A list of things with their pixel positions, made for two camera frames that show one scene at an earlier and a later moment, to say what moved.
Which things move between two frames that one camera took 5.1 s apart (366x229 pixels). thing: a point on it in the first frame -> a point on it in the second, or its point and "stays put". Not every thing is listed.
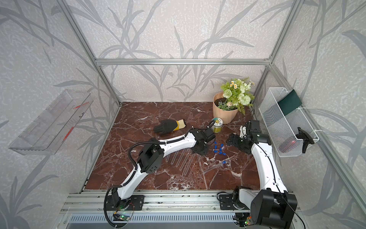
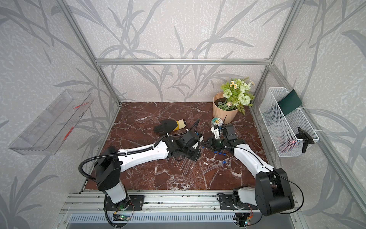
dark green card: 289,103 stays put
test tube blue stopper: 214,166 stays put
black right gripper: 235,142 -> 211,144
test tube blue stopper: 183,161 stays put
